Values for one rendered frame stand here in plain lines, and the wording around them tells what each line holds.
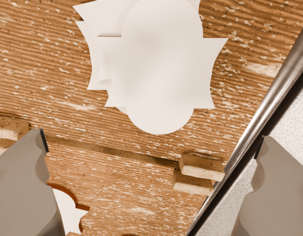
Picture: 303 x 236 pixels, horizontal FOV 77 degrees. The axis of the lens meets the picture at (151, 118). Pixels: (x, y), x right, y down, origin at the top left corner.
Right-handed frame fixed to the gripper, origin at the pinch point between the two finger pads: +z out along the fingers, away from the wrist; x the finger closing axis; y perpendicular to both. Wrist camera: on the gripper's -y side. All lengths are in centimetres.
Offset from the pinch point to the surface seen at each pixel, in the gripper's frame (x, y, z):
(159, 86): 0.6, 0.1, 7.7
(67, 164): -12.7, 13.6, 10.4
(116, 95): -3.9, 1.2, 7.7
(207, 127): 7.1, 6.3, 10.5
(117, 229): -6.1, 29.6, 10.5
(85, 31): -6.9, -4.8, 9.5
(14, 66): -15.9, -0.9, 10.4
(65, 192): -13.6, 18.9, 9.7
